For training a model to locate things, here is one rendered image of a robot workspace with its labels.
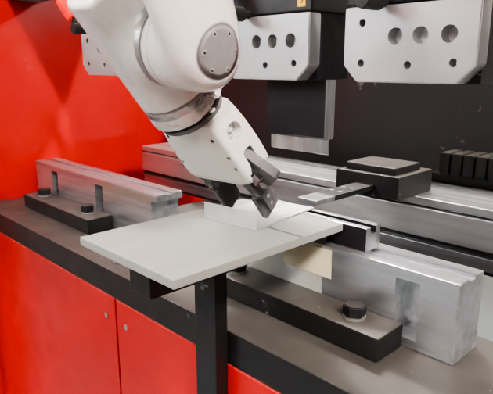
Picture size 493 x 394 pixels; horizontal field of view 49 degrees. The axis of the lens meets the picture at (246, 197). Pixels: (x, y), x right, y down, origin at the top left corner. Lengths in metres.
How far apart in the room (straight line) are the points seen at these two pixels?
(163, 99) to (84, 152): 0.97
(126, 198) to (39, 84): 0.50
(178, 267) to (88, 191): 0.66
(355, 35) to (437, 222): 0.39
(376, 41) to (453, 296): 0.28
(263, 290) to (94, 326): 0.38
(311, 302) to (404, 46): 0.32
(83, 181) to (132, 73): 0.68
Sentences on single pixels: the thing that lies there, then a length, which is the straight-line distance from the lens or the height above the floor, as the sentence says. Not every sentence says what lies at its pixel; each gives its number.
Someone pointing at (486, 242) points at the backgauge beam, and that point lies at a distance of 0.88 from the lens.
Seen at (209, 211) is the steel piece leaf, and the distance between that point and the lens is 0.69.
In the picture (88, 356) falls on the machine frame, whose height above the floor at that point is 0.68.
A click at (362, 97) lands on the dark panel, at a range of 1.27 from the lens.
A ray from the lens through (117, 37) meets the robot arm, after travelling 0.50.
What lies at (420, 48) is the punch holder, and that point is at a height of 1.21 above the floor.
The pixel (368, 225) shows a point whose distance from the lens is 0.69.
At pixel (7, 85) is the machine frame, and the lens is 1.41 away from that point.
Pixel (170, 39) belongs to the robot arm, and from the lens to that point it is 0.44.
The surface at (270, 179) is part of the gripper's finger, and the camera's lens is 0.60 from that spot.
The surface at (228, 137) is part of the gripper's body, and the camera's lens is 0.57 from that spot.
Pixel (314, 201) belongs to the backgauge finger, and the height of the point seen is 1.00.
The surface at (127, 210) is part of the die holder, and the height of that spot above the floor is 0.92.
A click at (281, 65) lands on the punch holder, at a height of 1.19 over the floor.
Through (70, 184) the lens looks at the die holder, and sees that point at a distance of 1.24.
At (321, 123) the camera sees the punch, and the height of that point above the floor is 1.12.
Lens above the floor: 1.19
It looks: 14 degrees down
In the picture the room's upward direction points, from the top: straight up
